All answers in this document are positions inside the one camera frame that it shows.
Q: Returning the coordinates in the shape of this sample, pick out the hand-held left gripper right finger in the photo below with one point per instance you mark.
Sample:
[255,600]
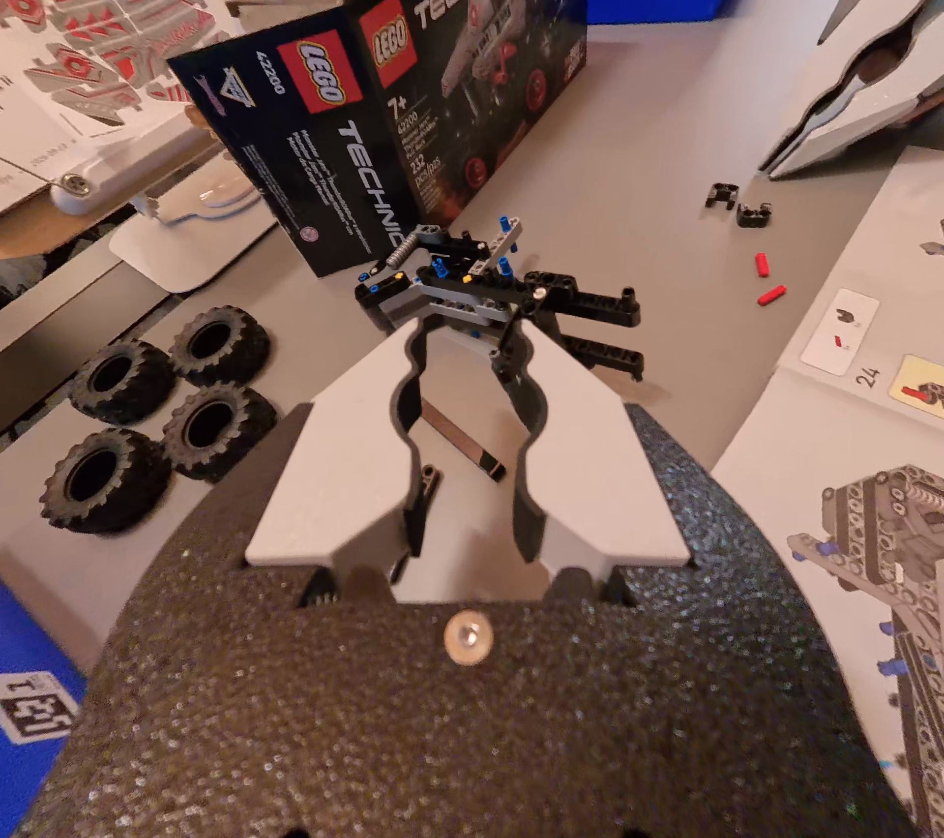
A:
[605,469]

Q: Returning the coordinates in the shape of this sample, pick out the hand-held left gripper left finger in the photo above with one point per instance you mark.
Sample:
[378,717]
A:
[332,454]

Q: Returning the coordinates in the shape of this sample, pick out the black grey brick chassis model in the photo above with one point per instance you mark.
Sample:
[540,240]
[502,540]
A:
[457,298]

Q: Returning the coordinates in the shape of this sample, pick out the black toy tire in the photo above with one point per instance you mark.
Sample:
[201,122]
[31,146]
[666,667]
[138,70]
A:
[151,380]
[140,484]
[247,336]
[247,432]

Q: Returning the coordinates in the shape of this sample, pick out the small black brick beam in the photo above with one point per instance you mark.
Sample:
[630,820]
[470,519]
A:
[431,480]

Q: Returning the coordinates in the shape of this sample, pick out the long black brick beam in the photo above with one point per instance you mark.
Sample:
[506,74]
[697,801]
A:
[472,451]

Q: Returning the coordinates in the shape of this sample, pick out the black brick connector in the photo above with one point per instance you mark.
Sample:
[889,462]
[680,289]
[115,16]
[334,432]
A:
[719,198]
[752,217]

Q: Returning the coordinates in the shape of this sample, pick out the building instruction booklet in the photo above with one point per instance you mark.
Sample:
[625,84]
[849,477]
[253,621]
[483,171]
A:
[811,425]

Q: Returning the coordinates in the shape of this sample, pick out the white board stand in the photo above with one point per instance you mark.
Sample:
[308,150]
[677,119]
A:
[192,248]

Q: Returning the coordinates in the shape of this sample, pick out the blue bin with tag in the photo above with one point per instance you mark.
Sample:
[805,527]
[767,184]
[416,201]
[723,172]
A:
[29,646]

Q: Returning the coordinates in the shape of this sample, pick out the black toy set box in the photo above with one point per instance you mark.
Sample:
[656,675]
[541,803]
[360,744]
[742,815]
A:
[472,41]

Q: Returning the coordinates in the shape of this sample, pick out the red grey sticker sheet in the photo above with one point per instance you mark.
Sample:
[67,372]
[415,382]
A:
[74,4]

